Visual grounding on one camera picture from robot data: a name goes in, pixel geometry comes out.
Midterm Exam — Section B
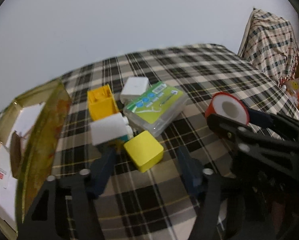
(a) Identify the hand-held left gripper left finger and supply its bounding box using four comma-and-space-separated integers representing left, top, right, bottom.
17, 149, 117, 240

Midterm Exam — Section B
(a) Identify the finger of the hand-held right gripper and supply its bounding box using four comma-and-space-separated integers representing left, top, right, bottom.
207, 114, 299, 155
247, 109, 299, 144

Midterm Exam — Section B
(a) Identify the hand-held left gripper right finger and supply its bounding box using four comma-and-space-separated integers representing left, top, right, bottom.
178, 147, 230, 240

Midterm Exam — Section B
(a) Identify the red tape roll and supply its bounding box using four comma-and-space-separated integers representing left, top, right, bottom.
205, 92, 250, 125

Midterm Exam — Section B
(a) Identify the white building block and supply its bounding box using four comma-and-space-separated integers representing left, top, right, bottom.
90, 112, 133, 147

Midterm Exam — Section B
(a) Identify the yellow cube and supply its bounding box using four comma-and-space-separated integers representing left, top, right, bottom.
124, 130, 164, 172

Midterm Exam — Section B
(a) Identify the yellow hollow building block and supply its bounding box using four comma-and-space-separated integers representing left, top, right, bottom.
87, 85, 119, 122

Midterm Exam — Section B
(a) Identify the gold tin tray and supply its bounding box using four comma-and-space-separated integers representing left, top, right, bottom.
0, 78, 72, 233

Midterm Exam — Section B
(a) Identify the clear box with green label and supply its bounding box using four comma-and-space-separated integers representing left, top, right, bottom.
123, 81, 188, 137

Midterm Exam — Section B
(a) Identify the brown card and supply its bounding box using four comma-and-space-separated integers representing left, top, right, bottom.
9, 131, 25, 179

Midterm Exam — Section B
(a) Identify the small white square box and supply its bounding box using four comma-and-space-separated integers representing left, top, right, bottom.
120, 77, 150, 103

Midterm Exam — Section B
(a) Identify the white box with red label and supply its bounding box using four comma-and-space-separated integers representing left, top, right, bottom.
0, 141, 12, 189

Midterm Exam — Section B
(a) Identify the plaid covered chair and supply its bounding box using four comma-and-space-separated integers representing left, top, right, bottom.
237, 9, 299, 85

